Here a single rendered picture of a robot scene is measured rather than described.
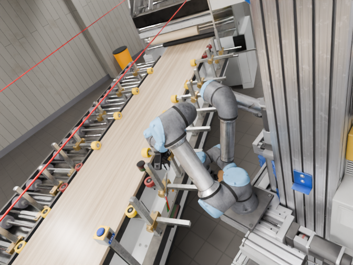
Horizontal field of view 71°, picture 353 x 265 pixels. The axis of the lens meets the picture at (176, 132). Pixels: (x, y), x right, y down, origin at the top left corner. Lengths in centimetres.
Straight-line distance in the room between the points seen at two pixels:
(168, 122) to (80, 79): 545
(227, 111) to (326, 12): 62
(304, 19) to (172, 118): 58
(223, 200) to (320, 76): 64
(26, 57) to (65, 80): 88
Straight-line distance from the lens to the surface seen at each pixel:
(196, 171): 110
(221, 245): 246
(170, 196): 189
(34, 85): 608
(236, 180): 117
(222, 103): 120
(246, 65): 392
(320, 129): 96
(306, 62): 82
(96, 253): 177
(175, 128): 104
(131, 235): 193
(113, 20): 685
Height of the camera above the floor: 219
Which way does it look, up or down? 36 degrees down
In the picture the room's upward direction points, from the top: 25 degrees counter-clockwise
